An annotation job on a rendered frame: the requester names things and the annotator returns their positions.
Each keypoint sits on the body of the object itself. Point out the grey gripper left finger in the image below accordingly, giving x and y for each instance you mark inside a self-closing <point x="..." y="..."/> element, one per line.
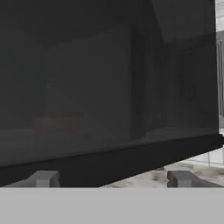
<point x="43" y="178"/>

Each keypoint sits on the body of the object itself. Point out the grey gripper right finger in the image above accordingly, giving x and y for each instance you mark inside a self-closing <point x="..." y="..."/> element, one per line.
<point x="180" y="178"/>

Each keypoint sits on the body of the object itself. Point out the grey appliance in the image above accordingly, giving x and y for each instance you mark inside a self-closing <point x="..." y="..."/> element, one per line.
<point x="220" y="75"/>

